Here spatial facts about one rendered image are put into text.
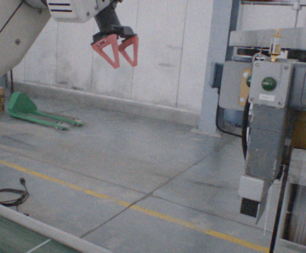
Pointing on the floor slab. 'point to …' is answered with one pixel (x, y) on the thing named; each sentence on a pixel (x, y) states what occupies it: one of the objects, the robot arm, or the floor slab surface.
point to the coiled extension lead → (14, 192)
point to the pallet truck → (22, 101)
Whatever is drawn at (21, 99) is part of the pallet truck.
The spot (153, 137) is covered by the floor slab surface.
